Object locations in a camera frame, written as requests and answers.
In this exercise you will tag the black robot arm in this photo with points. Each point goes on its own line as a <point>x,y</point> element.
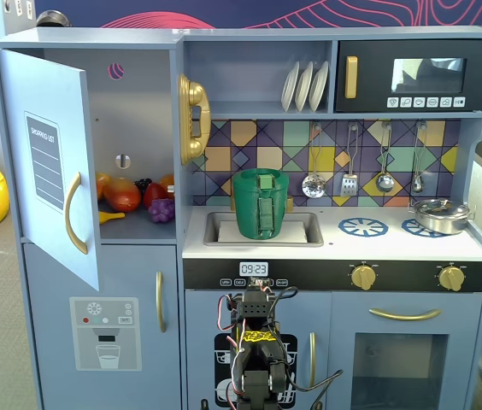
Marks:
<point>256,367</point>

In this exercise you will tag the blue windowed oven door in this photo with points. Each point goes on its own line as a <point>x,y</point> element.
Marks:
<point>343,350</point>

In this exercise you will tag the blue shopping list cabinet door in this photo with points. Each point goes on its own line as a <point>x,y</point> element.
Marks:
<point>44,85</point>

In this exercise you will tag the green plastic cup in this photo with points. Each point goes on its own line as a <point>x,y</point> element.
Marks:
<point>247,205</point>

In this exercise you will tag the gold toy faucet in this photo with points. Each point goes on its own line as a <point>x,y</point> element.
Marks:
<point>289,204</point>

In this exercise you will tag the metal skimmer spoon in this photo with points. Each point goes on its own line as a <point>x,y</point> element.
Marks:
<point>313,186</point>

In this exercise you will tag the round orange toy fruit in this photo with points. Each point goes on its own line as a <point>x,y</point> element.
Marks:
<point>167,183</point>

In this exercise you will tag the purple toy grapes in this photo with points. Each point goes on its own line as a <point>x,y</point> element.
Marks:
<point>162,211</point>

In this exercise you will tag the grey toy sink basin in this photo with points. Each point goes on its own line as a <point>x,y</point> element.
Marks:
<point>313,239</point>

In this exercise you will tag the red toy strawberry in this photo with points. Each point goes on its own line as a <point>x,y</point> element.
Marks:
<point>154,194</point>

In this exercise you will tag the dark toy berries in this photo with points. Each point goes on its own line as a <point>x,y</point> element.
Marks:
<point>142,184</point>

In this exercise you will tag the gold toy telephone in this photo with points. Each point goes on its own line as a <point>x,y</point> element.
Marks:
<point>187,119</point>

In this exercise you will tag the metal slotted spatula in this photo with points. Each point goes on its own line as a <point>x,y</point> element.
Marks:
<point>348,185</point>

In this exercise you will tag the orange red toy mango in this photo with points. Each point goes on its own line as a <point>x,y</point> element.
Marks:
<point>122,194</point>

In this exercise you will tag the white toy plate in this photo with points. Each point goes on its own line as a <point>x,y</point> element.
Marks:
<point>304,85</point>
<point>319,85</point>
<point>289,85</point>

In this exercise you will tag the yellow toy banana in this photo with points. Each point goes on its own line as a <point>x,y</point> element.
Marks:
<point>108,217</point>

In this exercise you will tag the gold stove knob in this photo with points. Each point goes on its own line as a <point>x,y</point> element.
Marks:
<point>451,278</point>
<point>362,277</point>

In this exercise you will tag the orange toy fruit with yellow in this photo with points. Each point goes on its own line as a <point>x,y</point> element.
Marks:
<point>101,185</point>

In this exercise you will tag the metal ladle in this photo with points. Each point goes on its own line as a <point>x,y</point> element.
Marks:
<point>384,183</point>

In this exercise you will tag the metal serving spoon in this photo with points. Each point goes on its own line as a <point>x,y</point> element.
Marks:
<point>417,183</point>

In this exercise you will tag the black toy microwave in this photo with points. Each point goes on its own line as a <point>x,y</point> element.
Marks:
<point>373,77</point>

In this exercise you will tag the steel pot lid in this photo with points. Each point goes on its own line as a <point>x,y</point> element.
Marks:
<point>439,209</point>

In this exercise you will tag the steel toy pot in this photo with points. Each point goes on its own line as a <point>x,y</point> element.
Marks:
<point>442,224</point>

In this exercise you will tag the black round background object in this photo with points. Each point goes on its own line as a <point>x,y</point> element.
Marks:
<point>53,19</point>

